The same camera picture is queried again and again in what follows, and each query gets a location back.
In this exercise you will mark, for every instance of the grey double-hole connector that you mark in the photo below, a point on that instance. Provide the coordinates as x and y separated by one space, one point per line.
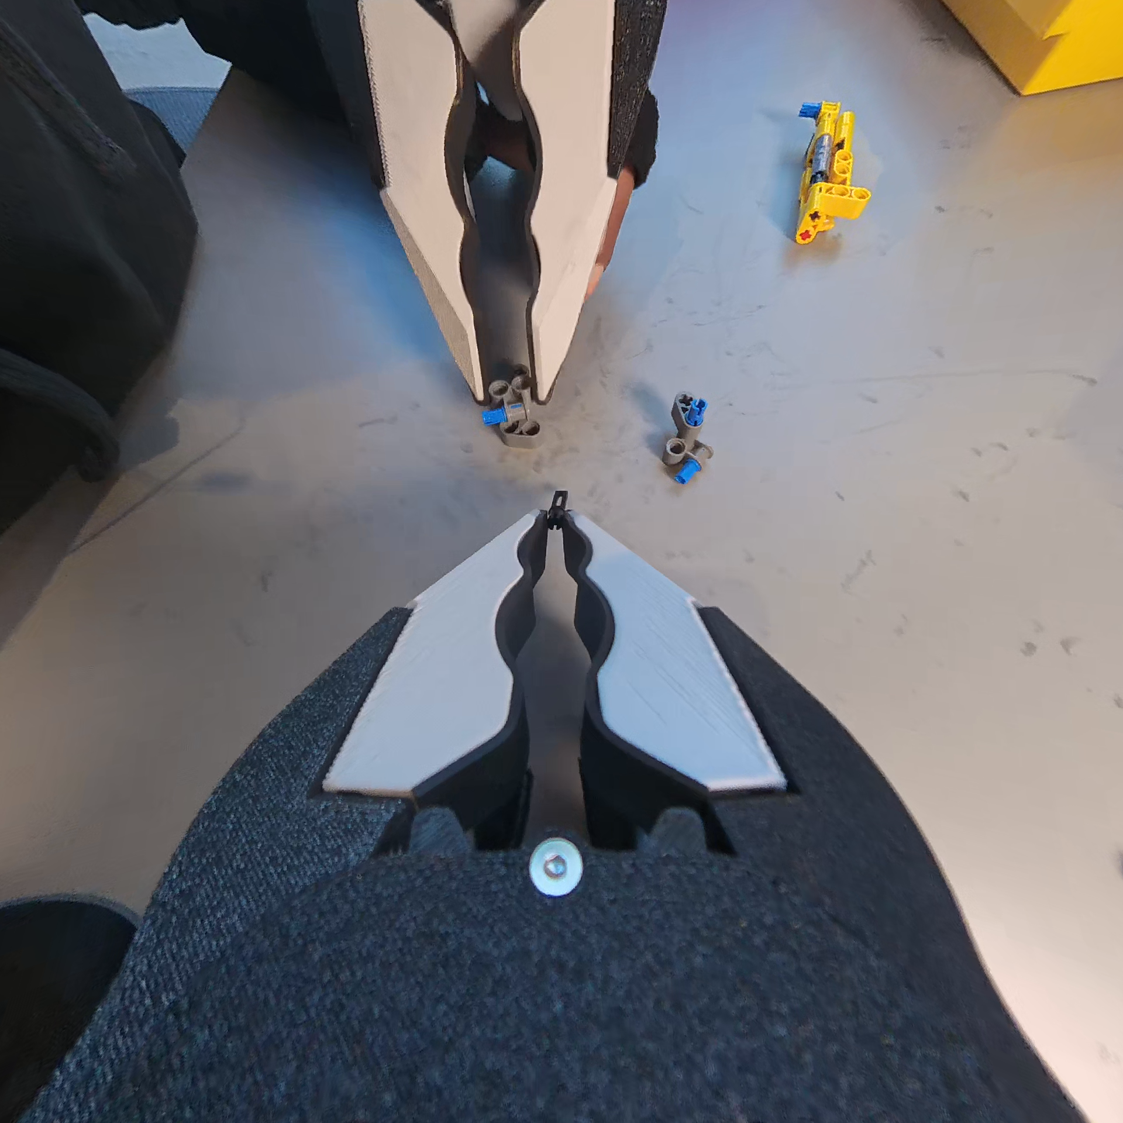
519 430

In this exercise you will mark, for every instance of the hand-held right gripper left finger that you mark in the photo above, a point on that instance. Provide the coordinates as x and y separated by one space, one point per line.
430 702

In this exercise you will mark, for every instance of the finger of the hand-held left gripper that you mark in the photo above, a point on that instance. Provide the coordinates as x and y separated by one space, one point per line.
412 131
575 131

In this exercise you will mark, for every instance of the small blue grey brick assembly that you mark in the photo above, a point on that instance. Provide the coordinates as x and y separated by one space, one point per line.
680 452

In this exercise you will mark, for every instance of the black long pin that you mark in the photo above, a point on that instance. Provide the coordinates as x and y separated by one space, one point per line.
559 511

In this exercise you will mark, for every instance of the yellow plastic bin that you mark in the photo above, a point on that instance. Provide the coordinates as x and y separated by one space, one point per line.
1053 44

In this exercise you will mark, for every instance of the person's left hand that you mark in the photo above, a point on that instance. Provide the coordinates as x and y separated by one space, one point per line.
614 228

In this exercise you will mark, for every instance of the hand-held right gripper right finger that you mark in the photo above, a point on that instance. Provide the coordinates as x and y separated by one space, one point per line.
676 702

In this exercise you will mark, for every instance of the person's black hoodie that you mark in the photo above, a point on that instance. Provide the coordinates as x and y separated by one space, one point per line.
79 220

